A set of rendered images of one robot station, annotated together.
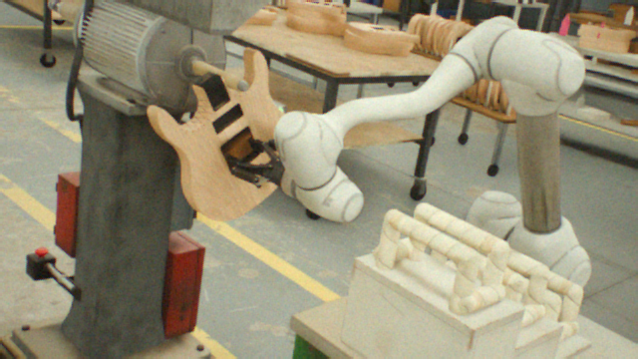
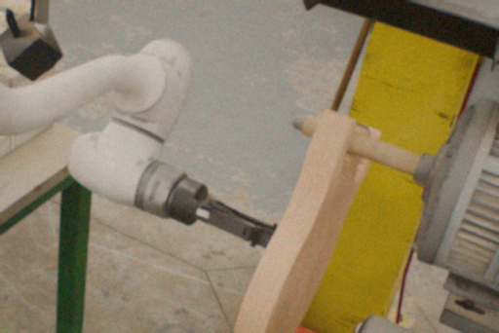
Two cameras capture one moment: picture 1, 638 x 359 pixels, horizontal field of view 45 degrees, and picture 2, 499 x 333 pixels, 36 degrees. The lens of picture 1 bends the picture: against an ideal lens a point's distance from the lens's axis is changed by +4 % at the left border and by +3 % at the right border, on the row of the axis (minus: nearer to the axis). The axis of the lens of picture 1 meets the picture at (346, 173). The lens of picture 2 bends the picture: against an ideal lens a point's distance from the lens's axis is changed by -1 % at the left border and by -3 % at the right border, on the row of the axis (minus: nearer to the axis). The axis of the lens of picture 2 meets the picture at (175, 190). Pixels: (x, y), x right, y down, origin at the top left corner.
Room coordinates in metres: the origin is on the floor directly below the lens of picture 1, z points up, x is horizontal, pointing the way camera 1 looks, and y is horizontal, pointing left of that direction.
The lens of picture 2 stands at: (2.73, -0.19, 1.80)
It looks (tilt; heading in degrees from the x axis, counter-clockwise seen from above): 34 degrees down; 163
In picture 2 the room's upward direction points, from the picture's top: 8 degrees clockwise
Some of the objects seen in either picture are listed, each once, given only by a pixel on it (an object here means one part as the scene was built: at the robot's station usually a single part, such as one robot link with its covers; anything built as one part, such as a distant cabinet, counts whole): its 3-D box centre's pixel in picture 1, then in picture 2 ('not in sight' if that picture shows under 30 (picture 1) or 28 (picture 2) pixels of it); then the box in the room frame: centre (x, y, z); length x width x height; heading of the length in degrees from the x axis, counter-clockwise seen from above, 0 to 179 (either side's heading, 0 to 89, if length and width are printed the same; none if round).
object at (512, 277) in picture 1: (477, 261); not in sight; (1.28, -0.27, 1.12); 0.20 x 0.03 x 0.03; 47
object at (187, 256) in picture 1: (165, 269); not in sight; (2.22, 0.53, 0.49); 0.25 x 0.12 x 0.37; 48
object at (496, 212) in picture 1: (493, 228); not in sight; (2.11, -0.47, 0.87); 0.18 x 0.16 x 0.22; 42
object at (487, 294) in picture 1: (480, 296); not in sight; (1.13, -0.25, 1.12); 0.11 x 0.03 x 0.03; 138
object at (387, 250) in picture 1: (389, 242); not in sight; (1.22, -0.10, 1.15); 0.03 x 0.03 x 0.09
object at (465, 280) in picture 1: (464, 284); not in sight; (1.10, -0.22, 1.15); 0.03 x 0.03 x 0.09
